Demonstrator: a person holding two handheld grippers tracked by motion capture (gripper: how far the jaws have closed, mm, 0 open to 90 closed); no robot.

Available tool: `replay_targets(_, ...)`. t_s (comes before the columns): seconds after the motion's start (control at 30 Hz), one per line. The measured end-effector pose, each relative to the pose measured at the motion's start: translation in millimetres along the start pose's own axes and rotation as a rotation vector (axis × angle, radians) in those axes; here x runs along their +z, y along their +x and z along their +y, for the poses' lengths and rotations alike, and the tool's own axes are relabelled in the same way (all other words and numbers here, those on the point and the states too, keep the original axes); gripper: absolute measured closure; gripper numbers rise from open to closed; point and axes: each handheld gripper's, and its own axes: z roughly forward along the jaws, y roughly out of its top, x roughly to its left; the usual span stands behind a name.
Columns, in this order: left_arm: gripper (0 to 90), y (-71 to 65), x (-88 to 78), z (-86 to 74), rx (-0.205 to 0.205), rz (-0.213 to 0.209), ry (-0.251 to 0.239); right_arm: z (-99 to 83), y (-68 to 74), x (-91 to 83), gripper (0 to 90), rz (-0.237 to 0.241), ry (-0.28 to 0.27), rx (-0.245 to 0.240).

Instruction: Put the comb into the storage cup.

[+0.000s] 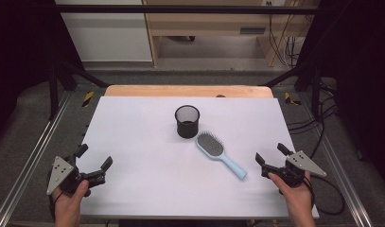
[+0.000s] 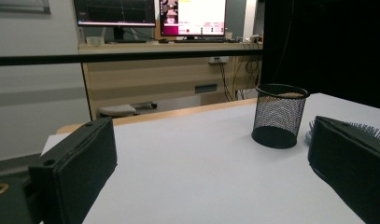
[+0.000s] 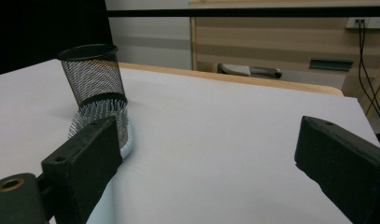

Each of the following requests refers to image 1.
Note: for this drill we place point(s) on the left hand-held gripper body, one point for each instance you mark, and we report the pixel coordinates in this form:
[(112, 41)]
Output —
[(61, 171)]

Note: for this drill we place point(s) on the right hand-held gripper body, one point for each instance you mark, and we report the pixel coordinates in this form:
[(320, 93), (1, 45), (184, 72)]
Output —
[(302, 164)]

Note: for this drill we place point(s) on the light blue hairbrush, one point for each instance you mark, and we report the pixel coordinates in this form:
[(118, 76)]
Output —
[(212, 148)]

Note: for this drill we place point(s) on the black mesh pen cup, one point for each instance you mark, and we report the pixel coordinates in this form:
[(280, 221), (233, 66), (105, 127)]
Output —
[(187, 127)]

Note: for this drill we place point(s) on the person's left hand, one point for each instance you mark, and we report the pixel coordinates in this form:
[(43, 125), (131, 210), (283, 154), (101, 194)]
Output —
[(70, 205)]

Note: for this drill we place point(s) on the person's right hand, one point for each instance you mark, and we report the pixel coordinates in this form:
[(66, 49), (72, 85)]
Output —
[(297, 198)]

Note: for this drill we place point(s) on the yellow black tape marker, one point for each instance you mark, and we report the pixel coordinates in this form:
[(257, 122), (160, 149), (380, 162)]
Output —
[(88, 98)]

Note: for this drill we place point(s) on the white table board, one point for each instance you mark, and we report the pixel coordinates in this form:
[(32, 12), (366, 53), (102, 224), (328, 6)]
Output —
[(168, 179)]

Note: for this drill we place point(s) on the black metal stand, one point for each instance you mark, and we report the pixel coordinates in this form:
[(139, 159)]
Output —
[(54, 88), (314, 85)]

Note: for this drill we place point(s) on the wooden table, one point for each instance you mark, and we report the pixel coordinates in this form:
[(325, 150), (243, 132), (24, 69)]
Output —
[(168, 90)]

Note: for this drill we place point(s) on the black curtain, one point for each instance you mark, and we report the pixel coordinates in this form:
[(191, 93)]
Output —
[(20, 56), (363, 78)]

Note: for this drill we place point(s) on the white cabinet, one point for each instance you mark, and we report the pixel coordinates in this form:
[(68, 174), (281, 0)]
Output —
[(108, 34)]

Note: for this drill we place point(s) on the light wooden desk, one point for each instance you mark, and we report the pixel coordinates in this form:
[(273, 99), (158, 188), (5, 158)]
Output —
[(209, 22)]

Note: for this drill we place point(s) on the aluminium rail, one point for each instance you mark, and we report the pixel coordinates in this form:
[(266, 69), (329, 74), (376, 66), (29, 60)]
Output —
[(32, 154), (341, 170)]

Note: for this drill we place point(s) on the white wall socket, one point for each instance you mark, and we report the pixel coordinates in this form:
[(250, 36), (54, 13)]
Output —
[(273, 3)]

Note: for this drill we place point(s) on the black horizontal frame bar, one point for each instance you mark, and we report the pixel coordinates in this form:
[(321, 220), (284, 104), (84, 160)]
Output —
[(180, 9)]

